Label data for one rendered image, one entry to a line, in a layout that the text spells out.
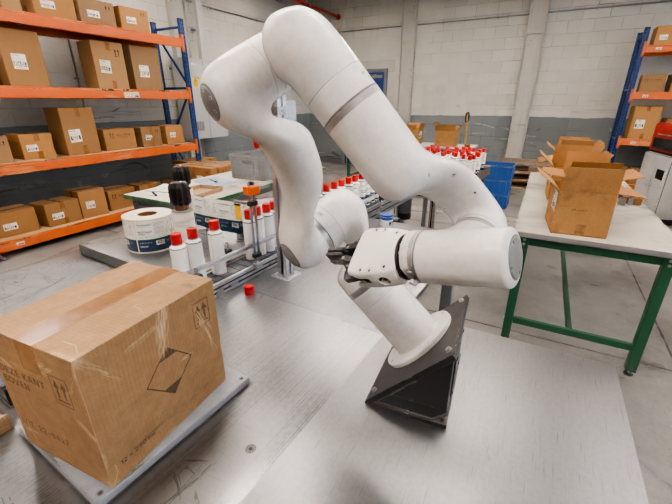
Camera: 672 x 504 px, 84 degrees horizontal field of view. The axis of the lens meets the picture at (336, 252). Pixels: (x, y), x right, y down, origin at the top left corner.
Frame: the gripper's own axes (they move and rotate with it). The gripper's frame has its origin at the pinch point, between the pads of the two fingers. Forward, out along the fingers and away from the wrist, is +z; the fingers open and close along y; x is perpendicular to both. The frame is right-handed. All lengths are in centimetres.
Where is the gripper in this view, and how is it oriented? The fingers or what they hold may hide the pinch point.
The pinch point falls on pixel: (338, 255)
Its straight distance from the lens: 70.3
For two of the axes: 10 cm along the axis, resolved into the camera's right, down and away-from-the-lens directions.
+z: -7.4, 0.0, 6.7
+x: -5.6, -5.6, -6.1
